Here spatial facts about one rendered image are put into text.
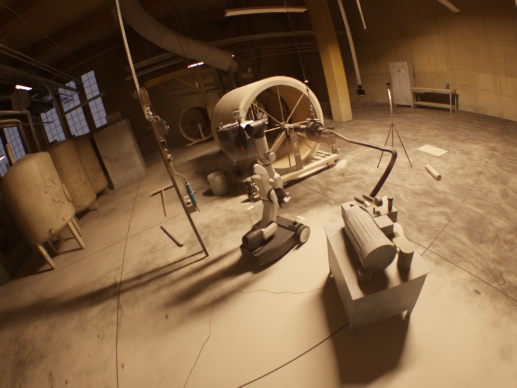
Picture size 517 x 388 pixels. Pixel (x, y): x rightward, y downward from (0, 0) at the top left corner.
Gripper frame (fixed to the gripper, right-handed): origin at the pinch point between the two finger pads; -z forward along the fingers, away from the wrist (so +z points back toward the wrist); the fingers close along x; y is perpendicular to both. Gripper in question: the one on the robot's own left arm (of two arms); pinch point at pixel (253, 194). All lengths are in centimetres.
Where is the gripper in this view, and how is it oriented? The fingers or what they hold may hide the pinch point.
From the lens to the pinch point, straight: 243.5
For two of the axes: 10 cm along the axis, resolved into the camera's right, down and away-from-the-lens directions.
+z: -3.8, -7.6, -5.3
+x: 6.4, -6.3, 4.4
